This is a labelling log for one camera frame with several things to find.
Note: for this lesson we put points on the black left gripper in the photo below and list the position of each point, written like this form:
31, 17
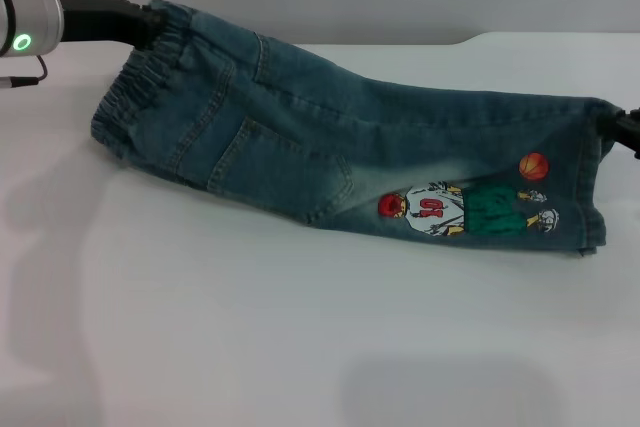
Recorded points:
100, 17

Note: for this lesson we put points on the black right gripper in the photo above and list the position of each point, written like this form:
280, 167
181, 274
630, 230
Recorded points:
632, 132

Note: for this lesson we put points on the blue denim shorts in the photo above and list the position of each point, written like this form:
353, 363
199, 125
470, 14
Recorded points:
300, 137

